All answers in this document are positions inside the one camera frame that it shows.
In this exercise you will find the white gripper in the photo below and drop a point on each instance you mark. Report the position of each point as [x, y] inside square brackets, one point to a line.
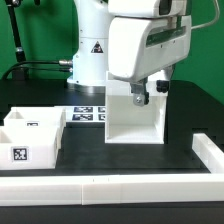
[138, 48]

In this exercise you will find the white drawer cabinet frame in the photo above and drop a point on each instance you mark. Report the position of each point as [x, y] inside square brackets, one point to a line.
[127, 123]

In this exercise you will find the white front drawer box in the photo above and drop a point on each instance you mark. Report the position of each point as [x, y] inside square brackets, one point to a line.
[24, 148]

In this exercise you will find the white drawer box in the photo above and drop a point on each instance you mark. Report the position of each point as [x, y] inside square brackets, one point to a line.
[24, 148]
[36, 117]

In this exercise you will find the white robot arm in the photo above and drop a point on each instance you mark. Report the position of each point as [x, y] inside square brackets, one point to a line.
[90, 62]

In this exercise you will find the white rear drawer box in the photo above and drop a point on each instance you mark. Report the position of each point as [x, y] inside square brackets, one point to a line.
[36, 117]

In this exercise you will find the white marker base plate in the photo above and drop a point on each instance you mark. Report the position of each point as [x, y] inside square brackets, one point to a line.
[77, 114]

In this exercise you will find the white right fence rail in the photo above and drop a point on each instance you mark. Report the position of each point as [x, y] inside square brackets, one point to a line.
[209, 153]

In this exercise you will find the white fence rail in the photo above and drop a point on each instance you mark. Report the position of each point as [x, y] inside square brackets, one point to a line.
[209, 153]
[118, 189]

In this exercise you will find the white front fence rail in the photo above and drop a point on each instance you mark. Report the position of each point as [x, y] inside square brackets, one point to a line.
[118, 189]

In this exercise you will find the black camera stand pole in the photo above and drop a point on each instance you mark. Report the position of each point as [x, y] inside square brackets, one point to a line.
[18, 72]

